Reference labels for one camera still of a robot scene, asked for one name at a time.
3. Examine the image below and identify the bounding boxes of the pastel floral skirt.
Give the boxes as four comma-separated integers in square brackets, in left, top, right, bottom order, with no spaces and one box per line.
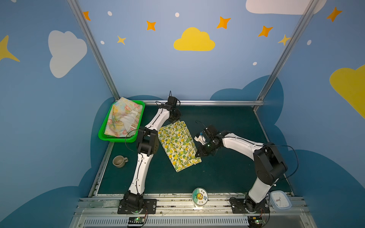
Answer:
[104,97,143,138]

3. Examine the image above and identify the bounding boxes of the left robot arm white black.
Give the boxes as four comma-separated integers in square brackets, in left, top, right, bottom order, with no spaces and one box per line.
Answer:
[118,93,182,214]

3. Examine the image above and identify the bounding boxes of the right green circuit board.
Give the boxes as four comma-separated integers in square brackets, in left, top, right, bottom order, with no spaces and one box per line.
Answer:
[247,217,263,228]

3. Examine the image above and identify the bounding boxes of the grey ceramic mug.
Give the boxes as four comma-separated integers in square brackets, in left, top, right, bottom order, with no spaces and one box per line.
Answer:
[112,155,128,168]

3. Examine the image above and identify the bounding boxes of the green plastic basket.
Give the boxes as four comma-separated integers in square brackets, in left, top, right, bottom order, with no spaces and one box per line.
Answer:
[98,100,145,143]

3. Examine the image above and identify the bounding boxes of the right aluminium frame post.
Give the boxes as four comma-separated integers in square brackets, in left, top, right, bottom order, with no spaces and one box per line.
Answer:
[256,0,319,103]

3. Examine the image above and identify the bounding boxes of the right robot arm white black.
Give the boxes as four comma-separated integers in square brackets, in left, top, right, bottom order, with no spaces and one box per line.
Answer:
[194,125,288,213]

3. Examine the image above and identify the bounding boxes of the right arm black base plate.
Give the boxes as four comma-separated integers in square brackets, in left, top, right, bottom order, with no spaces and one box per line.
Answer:
[229,197,270,214]

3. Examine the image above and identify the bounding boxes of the green circuit board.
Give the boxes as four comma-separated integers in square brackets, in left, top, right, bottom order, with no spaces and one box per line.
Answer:
[247,217,263,228]
[127,217,145,228]

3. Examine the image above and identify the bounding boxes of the left aluminium frame post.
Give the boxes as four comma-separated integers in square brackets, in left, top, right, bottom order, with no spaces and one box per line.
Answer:
[67,0,120,100]

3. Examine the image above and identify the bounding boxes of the aluminium frame post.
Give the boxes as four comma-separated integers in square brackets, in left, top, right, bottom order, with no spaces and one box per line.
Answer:
[67,0,120,100]
[256,0,319,103]

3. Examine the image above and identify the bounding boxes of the left green circuit board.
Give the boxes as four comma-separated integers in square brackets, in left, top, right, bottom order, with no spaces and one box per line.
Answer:
[127,217,145,228]

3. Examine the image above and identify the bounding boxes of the round white green tape dispenser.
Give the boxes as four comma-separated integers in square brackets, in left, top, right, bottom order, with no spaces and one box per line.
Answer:
[192,188,208,208]

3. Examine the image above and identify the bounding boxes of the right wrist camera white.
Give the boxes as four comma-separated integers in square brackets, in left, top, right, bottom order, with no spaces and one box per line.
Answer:
[194,132,207,145]

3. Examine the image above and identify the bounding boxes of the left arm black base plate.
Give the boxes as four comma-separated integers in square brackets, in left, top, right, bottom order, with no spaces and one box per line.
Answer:
[117,199,157,214]

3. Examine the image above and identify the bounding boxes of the rear aluminium frame bar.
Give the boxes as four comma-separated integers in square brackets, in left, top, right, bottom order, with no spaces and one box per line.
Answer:
[139,99,264,106]

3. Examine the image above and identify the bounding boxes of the white square clock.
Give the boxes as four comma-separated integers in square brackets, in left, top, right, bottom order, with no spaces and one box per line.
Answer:
[270,191,292,211]

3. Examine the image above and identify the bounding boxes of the lemon print skirt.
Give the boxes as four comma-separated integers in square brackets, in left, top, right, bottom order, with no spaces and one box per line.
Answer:
[158,121,202,172]

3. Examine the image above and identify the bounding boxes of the aluminium rail base frame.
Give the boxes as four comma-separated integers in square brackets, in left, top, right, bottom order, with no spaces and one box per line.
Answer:
[70,193,317,228]

